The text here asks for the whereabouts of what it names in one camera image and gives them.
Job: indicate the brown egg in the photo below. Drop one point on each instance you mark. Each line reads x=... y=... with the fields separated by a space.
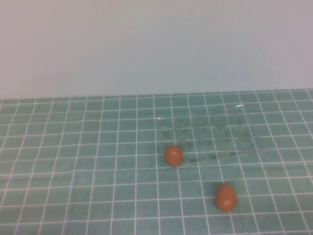
x=225 y=197
x=173 y=155

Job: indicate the clear plastic egg tray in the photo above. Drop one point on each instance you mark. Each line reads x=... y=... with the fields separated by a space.
x=220 y=132

